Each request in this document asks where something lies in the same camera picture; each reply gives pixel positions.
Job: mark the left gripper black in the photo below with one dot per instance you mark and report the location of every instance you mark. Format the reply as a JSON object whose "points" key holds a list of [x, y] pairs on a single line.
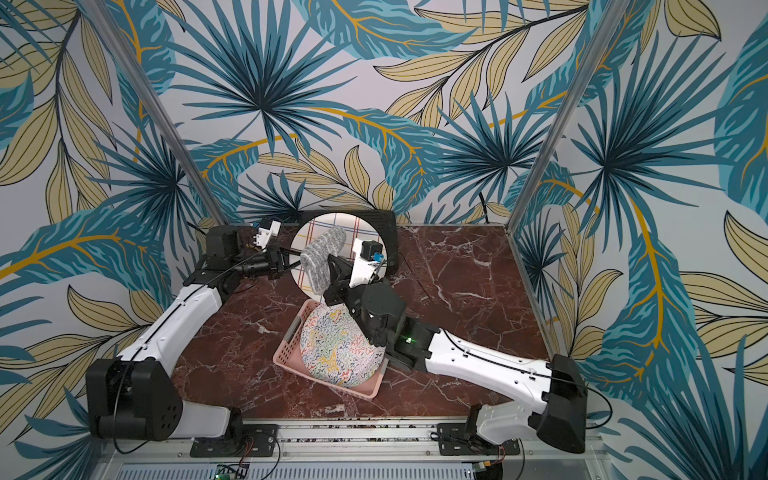
{"points": [[276, 262]]}

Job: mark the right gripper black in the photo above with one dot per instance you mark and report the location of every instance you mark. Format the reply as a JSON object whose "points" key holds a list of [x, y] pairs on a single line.
{"points": [[345, 279]]}

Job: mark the grey dish cloth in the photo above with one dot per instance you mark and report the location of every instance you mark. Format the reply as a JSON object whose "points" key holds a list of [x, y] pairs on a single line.
{"points": [[314, 258]]}

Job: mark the plaid striped white plate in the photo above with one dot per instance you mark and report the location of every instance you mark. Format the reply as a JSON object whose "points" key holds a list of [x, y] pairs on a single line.
{"points": [[354, 227]]}

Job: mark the colourful squiggle pattern plate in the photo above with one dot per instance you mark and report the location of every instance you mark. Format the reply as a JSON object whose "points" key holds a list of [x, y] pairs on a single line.
{"points": [[334, 350]]}

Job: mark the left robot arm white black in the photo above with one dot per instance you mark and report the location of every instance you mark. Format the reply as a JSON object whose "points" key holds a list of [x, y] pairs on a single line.
{"points": [[132, 396]]}

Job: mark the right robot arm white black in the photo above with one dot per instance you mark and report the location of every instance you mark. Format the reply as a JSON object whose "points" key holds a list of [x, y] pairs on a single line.
{"points": [[547, 397]]}

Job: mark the black tool case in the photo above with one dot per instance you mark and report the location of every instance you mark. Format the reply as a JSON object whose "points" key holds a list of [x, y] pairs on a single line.
{"points": [[382, 221]]}

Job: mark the pink plastic basket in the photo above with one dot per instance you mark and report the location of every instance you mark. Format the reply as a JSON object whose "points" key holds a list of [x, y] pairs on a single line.
{"points": [[288, 357]]}

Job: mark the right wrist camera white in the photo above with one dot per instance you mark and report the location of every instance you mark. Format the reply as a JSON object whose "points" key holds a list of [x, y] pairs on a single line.
{"points": [[368, 260]]}

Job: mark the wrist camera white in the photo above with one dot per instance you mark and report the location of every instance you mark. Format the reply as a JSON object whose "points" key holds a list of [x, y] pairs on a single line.
{"points": [[368, 260], [266, 234]]}

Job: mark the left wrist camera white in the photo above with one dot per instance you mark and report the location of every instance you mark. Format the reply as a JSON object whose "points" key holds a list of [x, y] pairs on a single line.
{"points": [[266, 234]]}

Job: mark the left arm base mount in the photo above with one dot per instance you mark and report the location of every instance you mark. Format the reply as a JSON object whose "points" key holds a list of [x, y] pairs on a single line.
{"points": [[250, 441]]}

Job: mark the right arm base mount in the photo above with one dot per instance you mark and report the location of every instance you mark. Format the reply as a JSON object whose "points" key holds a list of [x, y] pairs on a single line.
{"points": [[454, 440]]}

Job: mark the aluminium front rail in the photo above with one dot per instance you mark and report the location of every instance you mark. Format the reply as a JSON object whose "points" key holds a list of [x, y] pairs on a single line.
{"points": [[365, 448]]}

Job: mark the left aluminium frame post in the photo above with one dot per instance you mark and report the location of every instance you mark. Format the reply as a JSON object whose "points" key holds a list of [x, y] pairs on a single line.
{"points": [[107, 28]]}

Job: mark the aluminium frame post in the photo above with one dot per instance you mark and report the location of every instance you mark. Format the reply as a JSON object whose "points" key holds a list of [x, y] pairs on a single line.
{"points": [[107, 28], [598, 44]]}

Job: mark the right aluminium frame post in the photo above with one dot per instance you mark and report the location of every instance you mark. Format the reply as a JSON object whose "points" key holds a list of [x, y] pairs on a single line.
{"points": [[598, 44]]}

